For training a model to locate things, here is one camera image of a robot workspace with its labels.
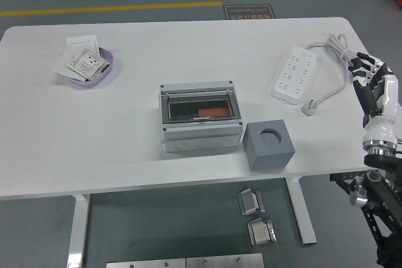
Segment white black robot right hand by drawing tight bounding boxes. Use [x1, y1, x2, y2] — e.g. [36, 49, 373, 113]
[347, 51, 401, 144]

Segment orange cylinder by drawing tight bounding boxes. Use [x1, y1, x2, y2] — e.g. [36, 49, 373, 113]
[197, 108, 227, 117]

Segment grey electrical box clear lid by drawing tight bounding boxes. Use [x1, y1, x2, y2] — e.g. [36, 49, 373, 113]
[159, 80, 244, 153]

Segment grey cube with round hole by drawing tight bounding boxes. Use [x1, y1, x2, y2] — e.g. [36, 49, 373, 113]
[241, 119, 295, 174]

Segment silver metal block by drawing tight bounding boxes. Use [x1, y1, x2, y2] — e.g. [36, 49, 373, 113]
[247, 217, 278, 247]
[237, 188, 266, 217]

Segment brown floor sign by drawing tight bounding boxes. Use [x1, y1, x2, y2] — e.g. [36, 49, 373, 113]
[222, 4, 276, 20]

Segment grey metal plate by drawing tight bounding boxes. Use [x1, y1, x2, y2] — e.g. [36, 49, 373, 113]
[185, 252, 264, 268]
[106, 257, 187, 268]

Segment purple plastic tray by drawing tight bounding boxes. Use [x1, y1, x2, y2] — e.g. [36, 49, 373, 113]
[61, 46, 114, 87]

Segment white socket panel printed label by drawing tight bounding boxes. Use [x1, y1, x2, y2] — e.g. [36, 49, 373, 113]
[67, 48, 111, 81]

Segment white flat panel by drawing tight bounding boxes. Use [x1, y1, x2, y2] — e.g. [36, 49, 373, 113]
[53, 50, 85, 82]

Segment white power strip with cord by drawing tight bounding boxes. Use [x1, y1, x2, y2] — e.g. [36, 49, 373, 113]
[271, 33, 368, 117]

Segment plain white switch panel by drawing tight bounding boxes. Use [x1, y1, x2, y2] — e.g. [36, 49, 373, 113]
[66, 34, 101, 58]

